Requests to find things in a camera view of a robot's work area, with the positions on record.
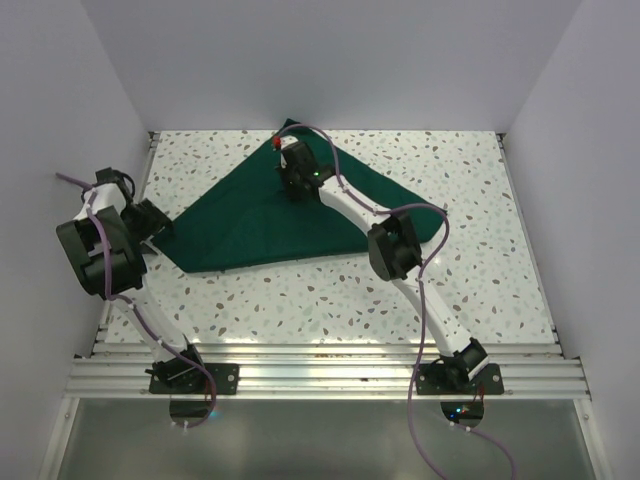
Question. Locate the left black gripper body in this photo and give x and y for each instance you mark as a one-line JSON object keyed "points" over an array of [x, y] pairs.
{"points": [[131, 215]]}

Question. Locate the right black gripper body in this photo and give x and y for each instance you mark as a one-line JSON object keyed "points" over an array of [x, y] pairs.
{"points": [[289, 181]]}

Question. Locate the green surgical drape cloth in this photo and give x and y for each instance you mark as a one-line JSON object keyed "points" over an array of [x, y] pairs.
{"points": [[246, 219]]}

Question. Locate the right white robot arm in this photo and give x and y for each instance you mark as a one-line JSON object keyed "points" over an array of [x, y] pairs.
{"points": [[395, 256]]}

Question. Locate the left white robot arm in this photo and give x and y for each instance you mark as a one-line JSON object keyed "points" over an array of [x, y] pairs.
{"points": [[104, 244]]}

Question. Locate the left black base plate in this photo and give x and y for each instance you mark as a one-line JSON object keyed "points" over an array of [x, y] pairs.
{"points": [[178, 378]]}

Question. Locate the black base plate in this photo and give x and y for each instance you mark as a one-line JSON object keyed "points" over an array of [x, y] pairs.
{"points": [[178, 378], [437, 379]]}

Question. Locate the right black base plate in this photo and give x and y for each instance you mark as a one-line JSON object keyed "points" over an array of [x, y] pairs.
{"points": [[437, 379]]}

